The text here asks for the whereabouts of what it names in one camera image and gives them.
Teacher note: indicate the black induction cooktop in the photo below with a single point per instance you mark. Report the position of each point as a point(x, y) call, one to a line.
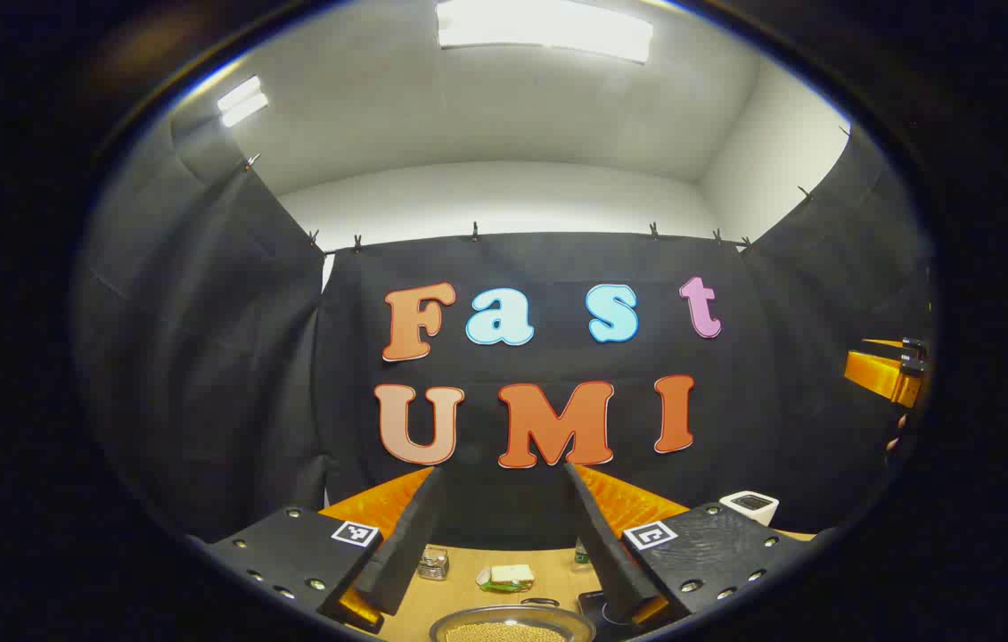
point(597, 611)

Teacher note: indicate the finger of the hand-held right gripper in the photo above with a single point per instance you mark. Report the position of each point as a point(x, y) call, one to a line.
point(887, 379)
point(913, 346)

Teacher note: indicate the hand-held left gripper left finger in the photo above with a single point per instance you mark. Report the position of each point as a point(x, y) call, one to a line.
point(405, 553)

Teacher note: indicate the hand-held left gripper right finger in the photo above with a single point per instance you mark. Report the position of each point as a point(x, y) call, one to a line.
point(610, 553)

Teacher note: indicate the clear plastic water bottle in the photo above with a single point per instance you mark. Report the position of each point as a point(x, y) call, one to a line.
point(581, 555)

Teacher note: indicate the small ceiling light panel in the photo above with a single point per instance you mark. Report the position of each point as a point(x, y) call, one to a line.
point(242, 101)

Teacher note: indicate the sandwich with lettuce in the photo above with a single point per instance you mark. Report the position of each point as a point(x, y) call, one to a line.
point(508, 575)

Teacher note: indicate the pile of yellow soybeans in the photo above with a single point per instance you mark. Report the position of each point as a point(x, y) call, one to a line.
point(504, 633)

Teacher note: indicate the white toaster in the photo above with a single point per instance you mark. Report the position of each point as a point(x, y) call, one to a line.
point(749, 506)

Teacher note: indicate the large ceiling light panel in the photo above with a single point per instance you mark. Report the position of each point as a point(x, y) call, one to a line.
point(544, 31)

